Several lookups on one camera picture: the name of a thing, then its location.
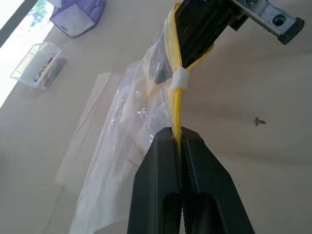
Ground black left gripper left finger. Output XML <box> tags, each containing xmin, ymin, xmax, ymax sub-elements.
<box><xmin>126</xmin><ymin>127</ymin><xmax>183</xmax><ymax>234</ymax></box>

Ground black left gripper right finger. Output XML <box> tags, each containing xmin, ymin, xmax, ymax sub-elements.
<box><xmin>179</xmin><ymin>126</ymin><xmax>255</xmax><ymax>234</ymax></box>

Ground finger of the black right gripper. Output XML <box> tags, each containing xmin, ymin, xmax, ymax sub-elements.
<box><xmin>175</xmin><ymin>0</ymin><xmax>208</xmax><ymax>69</ymax></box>
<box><xmin>186</xmin><ymin>0</ymin><xmax>241</xmax><ymax>69</ymax></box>

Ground clear plastic bag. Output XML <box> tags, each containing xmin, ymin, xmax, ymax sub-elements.
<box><xmin>69</xmin><ymin>14</ymin><xmax>188</xmax><ymax>234</ymax></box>

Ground yellow bag drawstring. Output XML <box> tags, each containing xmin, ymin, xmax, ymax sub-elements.
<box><xmin>164</xmin><ymin>1</ymin><xmax>216</xmax><ymax>169</ymax></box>

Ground clear flat plastic sheet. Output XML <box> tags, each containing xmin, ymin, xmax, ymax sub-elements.
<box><xmin>54</xmin><ymin>72</ymin><xmax>124</xmax><ymax>195</ymax></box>

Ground pink yellow small packet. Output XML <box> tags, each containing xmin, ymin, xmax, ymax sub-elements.
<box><xmin>43</xmin><ymin>58</ymin><xmax>67</xmax><ymax>88</ymax></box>

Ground clear plastic box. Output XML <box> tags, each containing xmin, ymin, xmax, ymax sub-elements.
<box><xmin>9</xmin><ymin>41</ymin><xmax>62</xmax><ymax>92</ymax></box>

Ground black window frame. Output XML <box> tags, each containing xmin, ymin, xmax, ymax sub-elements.
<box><xmin>0</xmin><ymin>0</ymin><xmax>40</xmax><ymax>48</ymax></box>

